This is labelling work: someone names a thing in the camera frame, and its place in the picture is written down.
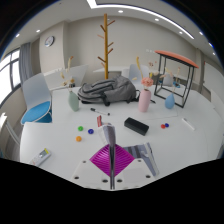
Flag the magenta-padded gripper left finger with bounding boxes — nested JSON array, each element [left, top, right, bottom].
[[71, 143, 114, 190]]

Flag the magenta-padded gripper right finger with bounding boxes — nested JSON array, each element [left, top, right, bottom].
[[111, 144, 156, 190]]

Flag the grey striped towel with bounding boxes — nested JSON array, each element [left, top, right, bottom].
[[96, 114, 161, 178]]

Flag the black rectangular box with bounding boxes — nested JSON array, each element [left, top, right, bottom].
[[123, 116, 150, 137]]

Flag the black marker pen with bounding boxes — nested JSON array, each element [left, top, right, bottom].
[[89, 107, 111, 117]]

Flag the white remote control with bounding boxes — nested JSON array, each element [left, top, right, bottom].
[[29, 147, 52, 167]]

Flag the pink vase with flowers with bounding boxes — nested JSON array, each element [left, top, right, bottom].
[[134, 56, 158, 114]]

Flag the green vase with dried stems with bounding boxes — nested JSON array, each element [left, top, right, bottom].
[[59, 55, 81, 113]]

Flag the grey backpack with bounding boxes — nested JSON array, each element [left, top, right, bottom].
[[77, 75, 141, 107]]

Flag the blue vase with dried stems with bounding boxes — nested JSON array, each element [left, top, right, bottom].
[[164, 66, 183, 110]]

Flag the white marker pen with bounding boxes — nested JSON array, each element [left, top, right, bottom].
[[181, 117, 197, 132]]

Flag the white chair with blue cushion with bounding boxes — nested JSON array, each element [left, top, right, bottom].
[[20, 73, 54, 126]]

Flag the white side desk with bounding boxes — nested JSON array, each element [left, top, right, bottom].
[[0, 112, 21, 158]]

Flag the wooden coat rack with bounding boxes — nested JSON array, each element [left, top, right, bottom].
[[96, 13, 117, 81]]

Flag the grey curtain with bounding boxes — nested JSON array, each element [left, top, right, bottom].
[[18, 42, 34, 85]]

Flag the window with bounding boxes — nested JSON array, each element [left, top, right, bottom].
[[0, 49, 21, 105]]

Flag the round ceiling spotlights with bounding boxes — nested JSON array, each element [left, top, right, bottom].
[[15, 9, 204, 38]]

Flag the long ceiling light strip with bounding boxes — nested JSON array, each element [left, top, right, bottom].
[[86, 0, 195, 40]]

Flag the black frame table, orange top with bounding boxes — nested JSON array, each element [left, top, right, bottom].
[[153, 50, 200, 109]]

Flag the round wall clock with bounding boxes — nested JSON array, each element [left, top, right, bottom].
[[44, 35, 56, 48]]

